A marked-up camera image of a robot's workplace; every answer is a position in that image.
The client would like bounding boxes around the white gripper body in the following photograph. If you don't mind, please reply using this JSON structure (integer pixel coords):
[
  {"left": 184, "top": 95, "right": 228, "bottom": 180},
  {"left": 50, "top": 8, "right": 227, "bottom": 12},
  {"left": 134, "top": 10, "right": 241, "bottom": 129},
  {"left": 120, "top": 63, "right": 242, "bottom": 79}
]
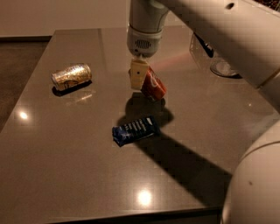
[{"left": 127, "top": 26, "right": 163, "bottom": 58}]

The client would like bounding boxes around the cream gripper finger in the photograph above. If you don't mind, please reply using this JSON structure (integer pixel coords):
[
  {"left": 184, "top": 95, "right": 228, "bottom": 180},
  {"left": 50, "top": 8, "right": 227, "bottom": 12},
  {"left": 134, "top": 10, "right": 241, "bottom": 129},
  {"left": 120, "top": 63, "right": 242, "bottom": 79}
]
[{"left": 129, "top": 59, "right": 149, "bottom": 90}]

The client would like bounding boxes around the red coke can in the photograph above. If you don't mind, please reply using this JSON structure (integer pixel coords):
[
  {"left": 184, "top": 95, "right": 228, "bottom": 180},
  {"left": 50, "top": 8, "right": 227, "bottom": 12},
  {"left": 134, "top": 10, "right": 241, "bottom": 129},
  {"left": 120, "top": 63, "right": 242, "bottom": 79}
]
[{"left": 141, "top": 67, "right": 167, "bottom": 102}]

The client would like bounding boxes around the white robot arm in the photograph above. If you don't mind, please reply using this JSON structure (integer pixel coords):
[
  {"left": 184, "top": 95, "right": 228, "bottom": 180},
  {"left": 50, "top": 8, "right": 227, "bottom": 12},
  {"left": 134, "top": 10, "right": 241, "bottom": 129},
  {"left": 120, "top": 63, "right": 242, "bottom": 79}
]
[{"left": 127, "top": 0, "right": 280, "bottom": 224}]

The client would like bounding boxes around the gold soda can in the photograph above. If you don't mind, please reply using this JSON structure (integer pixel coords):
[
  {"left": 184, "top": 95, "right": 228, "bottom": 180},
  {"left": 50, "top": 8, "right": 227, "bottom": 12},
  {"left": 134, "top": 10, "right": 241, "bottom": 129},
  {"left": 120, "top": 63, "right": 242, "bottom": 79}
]
[{"left": 51, "top": 64, "right": 92, "bottom": 91}]

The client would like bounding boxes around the blue snack bar wrapper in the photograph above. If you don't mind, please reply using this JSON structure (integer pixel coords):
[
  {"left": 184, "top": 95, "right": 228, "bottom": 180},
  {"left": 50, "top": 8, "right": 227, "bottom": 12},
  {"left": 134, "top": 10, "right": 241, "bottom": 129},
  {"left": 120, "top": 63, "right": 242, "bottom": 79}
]
[{"left": 112, "top": 115, "right": 160, "bottom": 147}]

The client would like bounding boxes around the clear glass jar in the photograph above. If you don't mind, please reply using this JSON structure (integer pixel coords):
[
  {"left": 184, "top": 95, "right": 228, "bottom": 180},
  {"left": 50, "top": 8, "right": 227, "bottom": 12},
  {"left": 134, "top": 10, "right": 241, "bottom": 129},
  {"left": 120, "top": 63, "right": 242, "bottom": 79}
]
[{"left": 210, "top": 52, "right": 240, "bottom": 79}]

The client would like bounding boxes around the jar of nuts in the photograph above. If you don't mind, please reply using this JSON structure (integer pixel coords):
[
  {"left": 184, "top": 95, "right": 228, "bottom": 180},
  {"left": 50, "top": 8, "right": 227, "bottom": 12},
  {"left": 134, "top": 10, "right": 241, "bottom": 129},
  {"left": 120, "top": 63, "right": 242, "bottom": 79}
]
[{"left": 256, "top": 0, "right": 280, "bottom": 11}]

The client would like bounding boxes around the black wire basket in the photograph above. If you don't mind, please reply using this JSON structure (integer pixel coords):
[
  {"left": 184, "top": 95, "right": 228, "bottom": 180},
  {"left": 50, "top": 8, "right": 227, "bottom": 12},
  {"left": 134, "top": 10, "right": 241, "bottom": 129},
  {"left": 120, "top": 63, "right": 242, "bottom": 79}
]
[{"left": 194, "top": 34, "right": 214, "bottom": 58}]

